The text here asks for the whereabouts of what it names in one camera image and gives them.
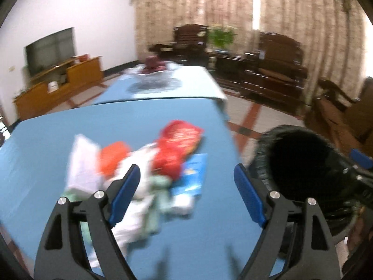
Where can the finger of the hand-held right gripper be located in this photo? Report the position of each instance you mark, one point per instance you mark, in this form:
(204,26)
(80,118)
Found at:
(361,158)

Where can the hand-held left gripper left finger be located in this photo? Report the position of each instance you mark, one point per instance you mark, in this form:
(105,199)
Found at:
(125,192)

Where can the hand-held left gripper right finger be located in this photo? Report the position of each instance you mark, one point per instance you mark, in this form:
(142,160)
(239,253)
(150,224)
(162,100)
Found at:
(250,195)

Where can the white tissue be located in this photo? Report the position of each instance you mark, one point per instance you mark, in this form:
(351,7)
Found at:
(137,224)

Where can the green rubber glove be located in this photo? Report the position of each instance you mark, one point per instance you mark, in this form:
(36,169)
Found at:
(161,186)

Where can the orange packet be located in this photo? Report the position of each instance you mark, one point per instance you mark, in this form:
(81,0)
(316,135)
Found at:
(112,157)

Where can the black woven waste bin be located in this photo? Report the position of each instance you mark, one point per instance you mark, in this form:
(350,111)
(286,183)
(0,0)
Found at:
(262,157)

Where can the white plastic bag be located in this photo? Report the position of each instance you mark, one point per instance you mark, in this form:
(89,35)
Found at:
(83,163)

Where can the blue packet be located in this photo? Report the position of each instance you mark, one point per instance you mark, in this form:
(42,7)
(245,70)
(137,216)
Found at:
(193,172)

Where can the red snack bag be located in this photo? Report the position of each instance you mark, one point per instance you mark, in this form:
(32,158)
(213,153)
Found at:
(177,140)

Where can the person's right forearm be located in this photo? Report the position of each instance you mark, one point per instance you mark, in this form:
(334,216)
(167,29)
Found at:
(362,239)

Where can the brown wooden armchair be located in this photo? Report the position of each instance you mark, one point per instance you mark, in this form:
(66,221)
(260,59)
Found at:
(329,113)

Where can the large blue tablecloth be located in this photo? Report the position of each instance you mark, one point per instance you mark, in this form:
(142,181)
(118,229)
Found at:
(58,140)

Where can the glass fruit bowl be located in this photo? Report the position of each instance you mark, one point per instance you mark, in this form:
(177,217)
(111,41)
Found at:
(154,83)

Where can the small blue tablecloth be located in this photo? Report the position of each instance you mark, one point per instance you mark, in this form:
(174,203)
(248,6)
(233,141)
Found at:
(192,84)

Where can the wooden television cabinet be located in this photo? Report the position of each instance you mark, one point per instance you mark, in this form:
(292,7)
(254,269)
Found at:
(81,73)

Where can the small white box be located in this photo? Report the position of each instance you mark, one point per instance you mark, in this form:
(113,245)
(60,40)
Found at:
(52,87)

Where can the dark wooden side table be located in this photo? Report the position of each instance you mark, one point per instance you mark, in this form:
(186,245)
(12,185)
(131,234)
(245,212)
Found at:
(227,67)

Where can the red apples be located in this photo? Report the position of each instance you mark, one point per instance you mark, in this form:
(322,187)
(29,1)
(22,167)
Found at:
(151,62)

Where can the dark wooden wide armchair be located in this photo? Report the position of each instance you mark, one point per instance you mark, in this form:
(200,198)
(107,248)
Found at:
(276,52)

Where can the red bowl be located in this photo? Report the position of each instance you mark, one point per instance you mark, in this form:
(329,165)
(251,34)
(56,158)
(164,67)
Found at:
(84,57)

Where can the green potted plant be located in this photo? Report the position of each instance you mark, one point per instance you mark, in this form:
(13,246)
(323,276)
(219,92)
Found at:
(220,38)

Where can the black television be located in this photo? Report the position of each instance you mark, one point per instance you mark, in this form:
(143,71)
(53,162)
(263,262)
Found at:
(49,51)

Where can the dark wooden carved armchair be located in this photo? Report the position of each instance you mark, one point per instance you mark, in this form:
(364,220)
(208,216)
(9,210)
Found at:
(189,38)

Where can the beige patterned curtains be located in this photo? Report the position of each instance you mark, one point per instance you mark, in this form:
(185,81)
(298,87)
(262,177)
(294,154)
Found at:
(163,20)

